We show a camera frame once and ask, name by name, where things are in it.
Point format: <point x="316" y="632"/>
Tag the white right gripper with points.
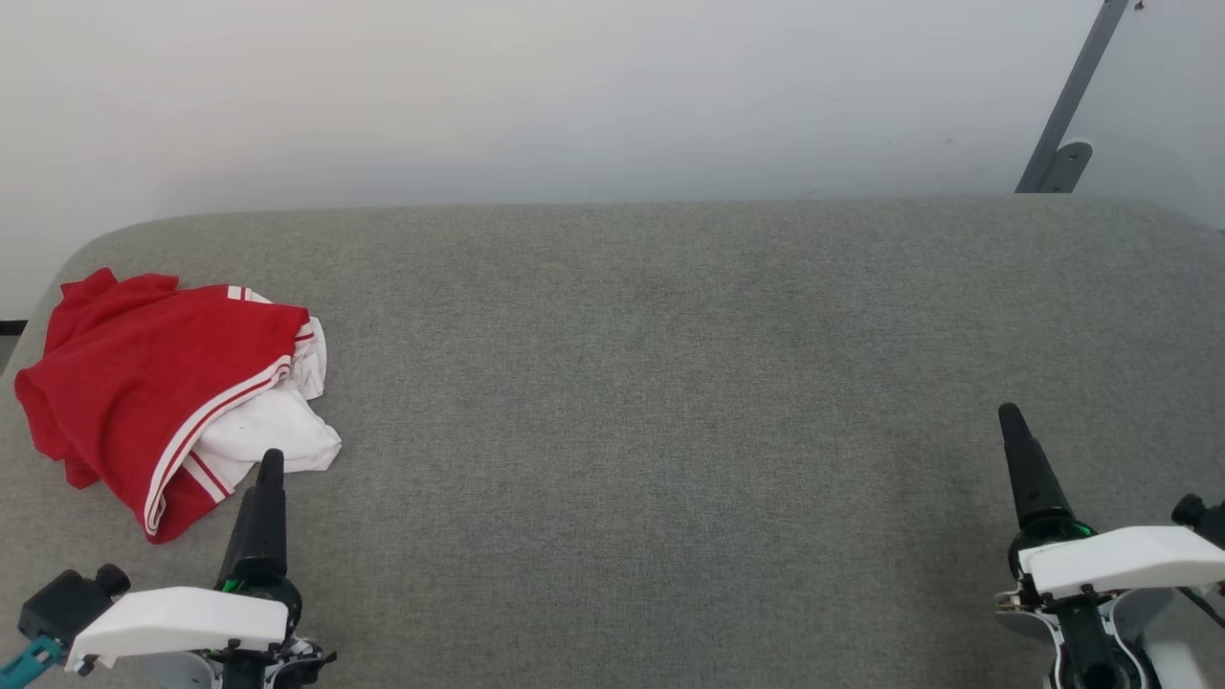
<point x="1120" y="560"/>

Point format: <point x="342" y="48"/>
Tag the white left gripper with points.
<point x="182" y="617"/>

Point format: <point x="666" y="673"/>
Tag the red and white shirt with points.
<point x="124" y="383"/>

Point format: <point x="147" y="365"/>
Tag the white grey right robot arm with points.
<point x="1091" y="651"/>

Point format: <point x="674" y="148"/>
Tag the grey fabric sofa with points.
<point x="670" y="383"/>

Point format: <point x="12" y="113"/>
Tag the grey metal bar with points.
<point x="1077" y="86"/>

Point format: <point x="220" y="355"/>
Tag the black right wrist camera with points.
<point x="1204" y="522"/>

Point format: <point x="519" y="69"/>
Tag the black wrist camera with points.
<point x="67" y="603"/>
<point x="1204" y="522"/>

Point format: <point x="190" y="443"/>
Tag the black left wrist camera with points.
<point x="67" y="603"/>

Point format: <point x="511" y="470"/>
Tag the grey metal bracket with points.
<point x="1067" y="165"/>

